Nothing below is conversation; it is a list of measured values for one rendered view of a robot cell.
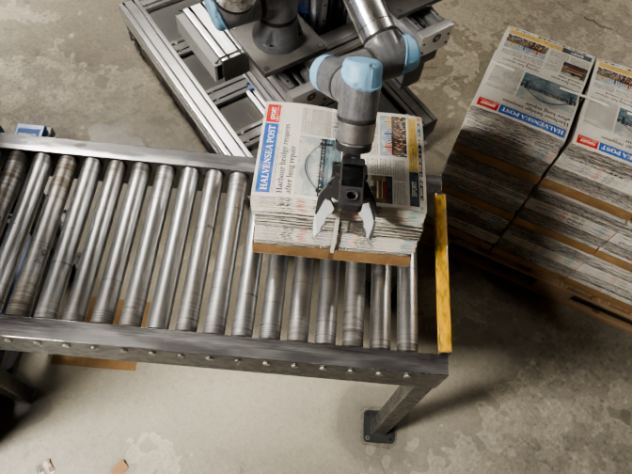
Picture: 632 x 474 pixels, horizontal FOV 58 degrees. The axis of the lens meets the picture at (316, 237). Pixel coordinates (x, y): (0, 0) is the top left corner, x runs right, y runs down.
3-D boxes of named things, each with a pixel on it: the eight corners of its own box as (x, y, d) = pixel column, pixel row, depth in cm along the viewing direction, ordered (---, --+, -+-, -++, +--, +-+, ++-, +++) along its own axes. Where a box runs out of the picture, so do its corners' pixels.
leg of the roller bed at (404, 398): (387, 418, 203) (434, 367, 143) (387, 435, 200) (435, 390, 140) (371, 418, 203) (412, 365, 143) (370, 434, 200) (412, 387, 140)
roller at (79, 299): (130, 167, 157) (126, 156, 152) (85, 332, 134) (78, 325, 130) (112, 165, 156) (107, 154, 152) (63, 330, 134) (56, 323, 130)
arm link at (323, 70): (356, 79, 123) (383, 92, 114) (309, 95, 120) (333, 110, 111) (351, 42, 118) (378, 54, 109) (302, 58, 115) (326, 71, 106)
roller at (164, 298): (201, 174, 157) (199, 164, 153) (168, 339, 135) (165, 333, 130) (183, 172, 157) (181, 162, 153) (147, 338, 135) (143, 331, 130)
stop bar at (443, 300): (445, 197, 153) (447, 193, 151) (451, 356, 132) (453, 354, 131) (433, 196, 153) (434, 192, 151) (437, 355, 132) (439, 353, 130)
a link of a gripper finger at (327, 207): (316, 227, 123) (339, 193, 119) (315, 239, 118) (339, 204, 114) (304, 219, 122) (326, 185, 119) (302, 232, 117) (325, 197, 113)
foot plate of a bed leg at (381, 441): (398, 407, 205) (398, 407, 204) (397, 450, 198) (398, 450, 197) (360, 404, 205) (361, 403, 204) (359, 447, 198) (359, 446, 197)
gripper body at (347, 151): (364, 191, 121) (371, 135, 115) (366, 208, 113) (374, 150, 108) (328, 187, 121) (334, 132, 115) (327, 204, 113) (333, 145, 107)
